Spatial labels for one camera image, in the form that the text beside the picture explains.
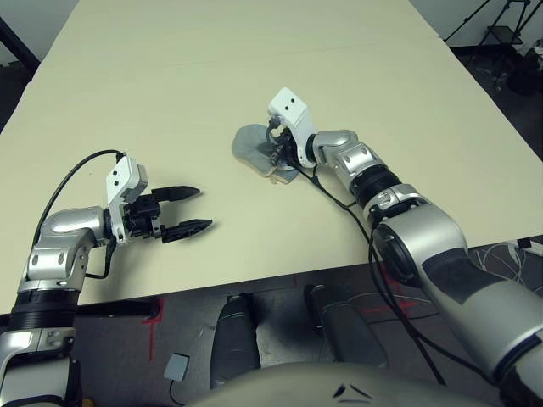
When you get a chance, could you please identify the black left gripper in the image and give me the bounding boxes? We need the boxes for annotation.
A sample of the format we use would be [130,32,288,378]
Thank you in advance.
[122,184,214,244]

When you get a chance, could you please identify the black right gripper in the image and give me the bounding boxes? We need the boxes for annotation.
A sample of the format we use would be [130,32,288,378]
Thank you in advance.
[266,121,299,169]

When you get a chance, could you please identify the light blue terry rag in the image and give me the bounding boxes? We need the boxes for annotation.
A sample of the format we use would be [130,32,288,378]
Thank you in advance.
[231,122,300,185]

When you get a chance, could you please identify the dark grey left robot leg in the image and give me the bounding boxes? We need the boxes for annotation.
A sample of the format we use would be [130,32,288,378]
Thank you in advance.
[210,293,261,389]

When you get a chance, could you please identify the dark grey robot leg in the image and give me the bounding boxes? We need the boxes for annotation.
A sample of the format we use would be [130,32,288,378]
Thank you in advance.
[210,293,261,389]
[304,283,390,369]

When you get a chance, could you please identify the small grey floor box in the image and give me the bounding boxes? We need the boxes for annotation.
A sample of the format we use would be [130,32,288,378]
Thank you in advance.
[162,353,193,382]

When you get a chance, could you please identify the dark grey right robot leg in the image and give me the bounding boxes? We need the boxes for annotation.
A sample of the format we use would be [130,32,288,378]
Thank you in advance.
[304,283,390,369]

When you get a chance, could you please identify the black foam floor mat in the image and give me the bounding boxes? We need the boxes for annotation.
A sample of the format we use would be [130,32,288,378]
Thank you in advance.
[0,61,36,131]

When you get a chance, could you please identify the grey robot torso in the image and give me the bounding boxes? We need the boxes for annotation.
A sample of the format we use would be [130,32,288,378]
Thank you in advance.
[185,361,508,407]

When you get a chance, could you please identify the beige side table black legs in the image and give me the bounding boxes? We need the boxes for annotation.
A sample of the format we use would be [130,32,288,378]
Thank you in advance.
[0,15,42,74]

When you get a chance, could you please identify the black tripod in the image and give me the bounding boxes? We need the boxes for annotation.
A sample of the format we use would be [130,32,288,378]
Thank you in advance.
[442,0,543,48]

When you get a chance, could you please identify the black equipment pile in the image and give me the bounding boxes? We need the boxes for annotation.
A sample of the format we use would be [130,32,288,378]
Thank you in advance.
[505,38,543,98]

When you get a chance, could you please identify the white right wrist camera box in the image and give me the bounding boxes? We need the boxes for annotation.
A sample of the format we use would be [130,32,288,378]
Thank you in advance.
[267,86,317,168]

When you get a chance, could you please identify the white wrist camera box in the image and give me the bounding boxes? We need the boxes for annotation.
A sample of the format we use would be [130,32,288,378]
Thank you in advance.
[104,157,150,246]
[267,86,317,168]

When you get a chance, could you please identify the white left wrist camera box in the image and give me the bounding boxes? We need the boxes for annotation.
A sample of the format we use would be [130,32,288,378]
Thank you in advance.
[104,157,150,246]

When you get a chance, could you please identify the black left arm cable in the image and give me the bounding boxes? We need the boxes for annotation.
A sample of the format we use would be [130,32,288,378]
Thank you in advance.
[32,148,127,281]

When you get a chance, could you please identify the white floor cable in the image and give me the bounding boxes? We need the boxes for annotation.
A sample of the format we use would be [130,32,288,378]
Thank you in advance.
[473,242,543,292]

